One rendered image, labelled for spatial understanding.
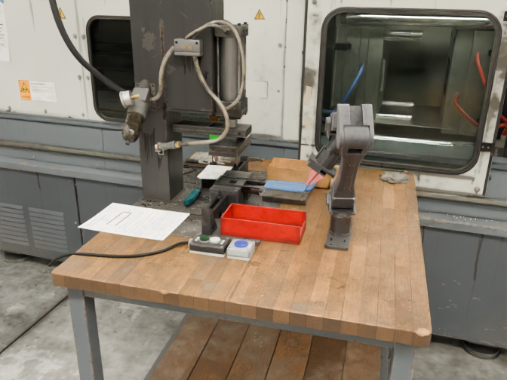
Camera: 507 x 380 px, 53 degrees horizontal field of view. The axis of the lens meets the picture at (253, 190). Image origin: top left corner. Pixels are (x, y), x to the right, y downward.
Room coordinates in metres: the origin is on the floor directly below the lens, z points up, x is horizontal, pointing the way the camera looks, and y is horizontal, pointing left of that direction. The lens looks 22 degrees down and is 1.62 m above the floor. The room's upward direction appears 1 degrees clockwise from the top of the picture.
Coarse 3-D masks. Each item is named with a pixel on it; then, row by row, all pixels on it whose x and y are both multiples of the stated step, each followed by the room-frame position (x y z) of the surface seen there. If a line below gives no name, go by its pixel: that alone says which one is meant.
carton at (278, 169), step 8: (272, 160) 1.96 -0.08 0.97; (280, 160) 1.99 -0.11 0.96; (288, 160) 1.98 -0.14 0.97; (296, 160) 1.97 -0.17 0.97; (304, 160) 1.97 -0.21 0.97; (272, 168) 1.88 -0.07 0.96; (280, 168) 1.87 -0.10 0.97; (288, 168) 1.86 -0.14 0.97; (296, 168) 1.97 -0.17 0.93; (304, 168) 1.96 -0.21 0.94; (272, 176) 1.88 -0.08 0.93; (280, 176) 1.87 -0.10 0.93; (288, 176) 1.86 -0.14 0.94; (296, 176) 1.85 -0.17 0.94; (304, 176) 1.85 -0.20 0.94; (328, 176) 1.82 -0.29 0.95; (320, 184) 1.83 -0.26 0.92; (328, 184) 1.82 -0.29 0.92
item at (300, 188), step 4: (268, 180) 1.66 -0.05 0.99; (268, 184) 1.62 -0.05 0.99; (272, 184) 1.62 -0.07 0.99; (276, 184) 1.63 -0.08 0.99; (284, 184) 1.63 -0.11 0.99; (288, 184) 1.63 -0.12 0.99; (292, 184) 1.63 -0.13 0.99; (296, 184) 1.63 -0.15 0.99; (300, 184) 1.63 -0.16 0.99; (308, 184) 1.57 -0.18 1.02; (284, 188) 1.58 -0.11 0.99; (288, 188) 1.59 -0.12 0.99; (292, 188) 1.59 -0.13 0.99; (296, 188) 1.59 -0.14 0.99; (300, 188) 1.59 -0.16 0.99; (304, 188) 1.59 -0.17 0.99; (304, 192) 1.56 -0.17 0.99
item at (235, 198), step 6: (210, 192) 1.60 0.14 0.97; (216, 192) 1.59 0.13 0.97; (240, 192) 1.60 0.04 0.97; (210, 198) 1.60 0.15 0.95; (228, 198) 1.58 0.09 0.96; (234, 198) 1.58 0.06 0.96; (240, 198) 1.60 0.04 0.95; (246, 198) 1.71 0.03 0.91; (228, 204) 1.58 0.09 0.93; (222, 210) 1.59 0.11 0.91
